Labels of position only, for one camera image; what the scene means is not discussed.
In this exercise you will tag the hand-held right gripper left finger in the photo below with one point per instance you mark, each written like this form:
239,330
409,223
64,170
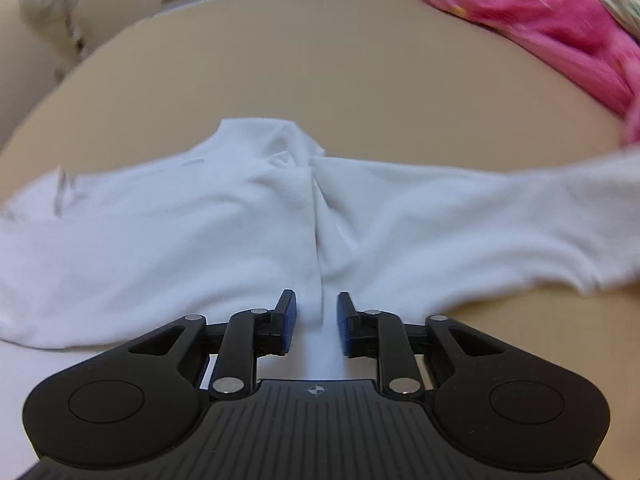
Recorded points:
288,321

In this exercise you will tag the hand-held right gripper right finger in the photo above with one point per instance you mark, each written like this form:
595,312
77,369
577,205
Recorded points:
344,326

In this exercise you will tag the white garment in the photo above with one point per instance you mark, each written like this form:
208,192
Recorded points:
280,220

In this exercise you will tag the pink cloth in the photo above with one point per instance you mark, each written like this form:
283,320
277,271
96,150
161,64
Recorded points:
540,15

